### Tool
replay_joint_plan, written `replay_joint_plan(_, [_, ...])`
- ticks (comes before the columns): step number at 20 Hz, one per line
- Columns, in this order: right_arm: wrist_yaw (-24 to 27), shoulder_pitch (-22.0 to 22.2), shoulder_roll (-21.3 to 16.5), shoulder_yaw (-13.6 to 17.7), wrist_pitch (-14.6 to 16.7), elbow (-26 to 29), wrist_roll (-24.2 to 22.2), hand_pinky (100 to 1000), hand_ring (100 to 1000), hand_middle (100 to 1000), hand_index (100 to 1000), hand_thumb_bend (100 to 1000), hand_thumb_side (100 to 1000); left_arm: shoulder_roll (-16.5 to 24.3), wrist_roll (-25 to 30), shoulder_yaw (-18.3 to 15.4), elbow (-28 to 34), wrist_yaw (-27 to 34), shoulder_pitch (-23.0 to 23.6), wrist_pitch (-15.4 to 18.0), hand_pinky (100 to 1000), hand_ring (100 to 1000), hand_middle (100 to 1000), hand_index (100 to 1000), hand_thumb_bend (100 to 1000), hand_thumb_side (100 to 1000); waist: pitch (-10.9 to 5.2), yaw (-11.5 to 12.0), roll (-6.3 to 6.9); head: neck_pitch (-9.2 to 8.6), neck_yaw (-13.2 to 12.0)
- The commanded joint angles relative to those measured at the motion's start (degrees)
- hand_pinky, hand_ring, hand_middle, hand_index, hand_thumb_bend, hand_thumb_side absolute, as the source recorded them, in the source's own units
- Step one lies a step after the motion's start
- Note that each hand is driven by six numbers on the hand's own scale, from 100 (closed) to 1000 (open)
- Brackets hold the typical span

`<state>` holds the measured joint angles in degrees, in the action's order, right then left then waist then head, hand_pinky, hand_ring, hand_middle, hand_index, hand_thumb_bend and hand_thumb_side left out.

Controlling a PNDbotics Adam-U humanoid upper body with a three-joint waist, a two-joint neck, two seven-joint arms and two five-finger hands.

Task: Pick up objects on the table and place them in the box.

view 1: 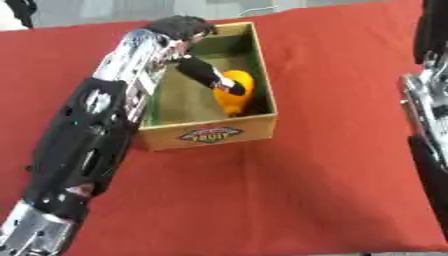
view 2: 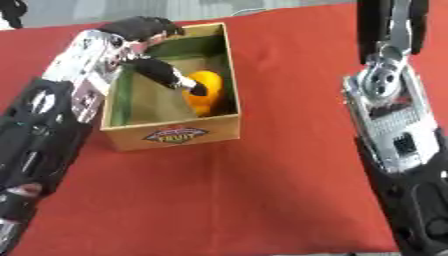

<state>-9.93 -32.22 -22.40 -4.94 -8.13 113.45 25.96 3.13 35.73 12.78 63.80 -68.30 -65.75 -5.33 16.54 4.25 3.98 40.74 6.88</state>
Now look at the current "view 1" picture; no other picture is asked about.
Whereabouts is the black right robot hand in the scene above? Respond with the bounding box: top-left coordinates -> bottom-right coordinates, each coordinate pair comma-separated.
413,0 -> 448,65

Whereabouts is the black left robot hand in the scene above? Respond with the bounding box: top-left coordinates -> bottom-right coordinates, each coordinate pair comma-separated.
141,14 -> 249,97

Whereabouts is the orange toy fruit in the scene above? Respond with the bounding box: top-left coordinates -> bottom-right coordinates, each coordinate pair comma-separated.
211,69 -> 258,117

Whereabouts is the tan cardboard box green inside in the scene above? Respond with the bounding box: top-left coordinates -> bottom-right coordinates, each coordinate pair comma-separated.
134,21 -> 280,153

